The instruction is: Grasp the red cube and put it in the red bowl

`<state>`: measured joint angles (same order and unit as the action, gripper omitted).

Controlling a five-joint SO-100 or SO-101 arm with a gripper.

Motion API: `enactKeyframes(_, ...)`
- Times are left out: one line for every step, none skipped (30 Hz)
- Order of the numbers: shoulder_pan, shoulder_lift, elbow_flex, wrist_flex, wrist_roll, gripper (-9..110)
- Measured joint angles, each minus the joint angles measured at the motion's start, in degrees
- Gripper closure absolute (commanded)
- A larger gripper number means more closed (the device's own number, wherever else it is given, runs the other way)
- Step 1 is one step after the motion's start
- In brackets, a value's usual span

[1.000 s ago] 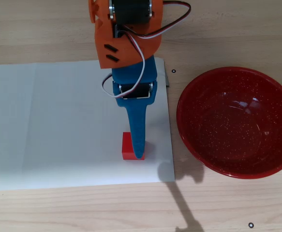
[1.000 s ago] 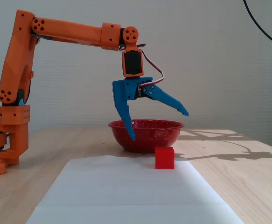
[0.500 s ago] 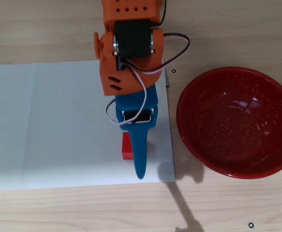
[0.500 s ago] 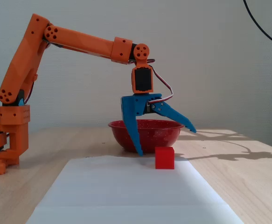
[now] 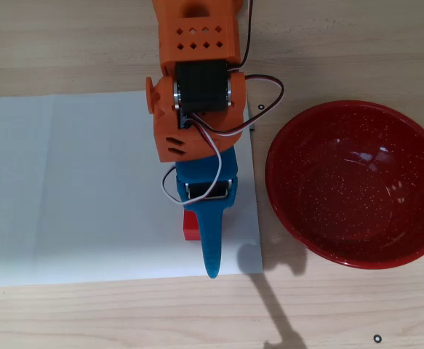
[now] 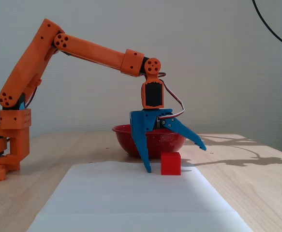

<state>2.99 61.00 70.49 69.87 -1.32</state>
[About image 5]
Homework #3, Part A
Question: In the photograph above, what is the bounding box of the red cube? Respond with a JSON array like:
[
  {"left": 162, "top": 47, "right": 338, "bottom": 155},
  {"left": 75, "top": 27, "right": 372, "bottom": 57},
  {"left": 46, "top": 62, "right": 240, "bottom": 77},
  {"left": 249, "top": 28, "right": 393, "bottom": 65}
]
[{"left": 183, "top": 209, "right": 201, "bottom": 242}]

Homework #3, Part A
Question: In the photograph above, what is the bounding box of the red speckled bowl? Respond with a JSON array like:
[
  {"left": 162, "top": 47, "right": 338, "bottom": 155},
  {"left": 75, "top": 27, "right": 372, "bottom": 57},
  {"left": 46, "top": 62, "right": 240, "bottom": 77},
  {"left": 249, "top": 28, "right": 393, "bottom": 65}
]
[{"left": 265, "top": 100, "right": 424, "bottom": 270}]

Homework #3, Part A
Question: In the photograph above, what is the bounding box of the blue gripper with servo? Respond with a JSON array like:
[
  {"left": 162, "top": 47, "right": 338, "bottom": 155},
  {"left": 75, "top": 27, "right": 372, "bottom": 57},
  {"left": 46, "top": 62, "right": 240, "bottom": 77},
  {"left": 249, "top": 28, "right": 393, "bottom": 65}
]
[{"left": 175, "top": 146, "right": 240, "bottom": 279}]

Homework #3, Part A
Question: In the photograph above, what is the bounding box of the white paper sheet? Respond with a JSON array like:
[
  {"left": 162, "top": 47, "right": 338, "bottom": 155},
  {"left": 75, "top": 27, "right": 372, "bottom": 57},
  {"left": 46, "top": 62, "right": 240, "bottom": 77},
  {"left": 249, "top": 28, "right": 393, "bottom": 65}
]
[{"left": 0, "top": 90, "right": 264, "bottom": 289}]

